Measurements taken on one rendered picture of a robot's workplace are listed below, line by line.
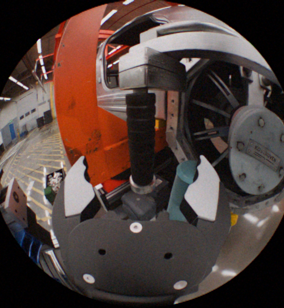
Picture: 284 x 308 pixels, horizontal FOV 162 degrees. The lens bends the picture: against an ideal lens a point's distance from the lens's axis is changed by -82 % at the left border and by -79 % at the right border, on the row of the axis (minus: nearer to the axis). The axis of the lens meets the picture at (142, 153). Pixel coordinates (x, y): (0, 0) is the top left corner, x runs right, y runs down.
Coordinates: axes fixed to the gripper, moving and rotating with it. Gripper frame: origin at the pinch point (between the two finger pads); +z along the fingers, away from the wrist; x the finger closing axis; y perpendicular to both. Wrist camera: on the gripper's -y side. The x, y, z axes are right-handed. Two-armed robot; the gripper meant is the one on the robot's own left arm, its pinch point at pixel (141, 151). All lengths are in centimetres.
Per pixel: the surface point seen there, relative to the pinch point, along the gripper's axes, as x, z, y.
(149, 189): 1.1, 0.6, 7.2
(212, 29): 7.9, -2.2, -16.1
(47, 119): -654, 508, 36
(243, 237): 95, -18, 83
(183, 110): 13.0, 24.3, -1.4
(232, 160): 12.5, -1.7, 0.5
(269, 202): 40.8, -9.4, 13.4
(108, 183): -30, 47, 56
